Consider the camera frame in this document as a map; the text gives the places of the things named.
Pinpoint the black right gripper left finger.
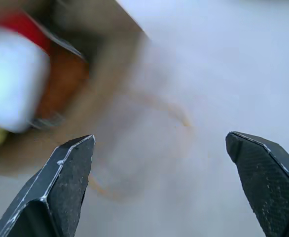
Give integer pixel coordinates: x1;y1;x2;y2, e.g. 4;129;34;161
0;134;96;237

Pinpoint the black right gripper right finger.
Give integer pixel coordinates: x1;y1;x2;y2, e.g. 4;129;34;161
225;131;289;237

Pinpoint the orange-brown plush toy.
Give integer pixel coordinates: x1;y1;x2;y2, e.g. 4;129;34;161
35;45;91;119

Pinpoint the red plush toy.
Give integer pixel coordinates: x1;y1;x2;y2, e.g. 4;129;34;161
0;9;52;55

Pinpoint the brown cardboard box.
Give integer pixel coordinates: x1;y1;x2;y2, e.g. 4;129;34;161
0;0;195;203

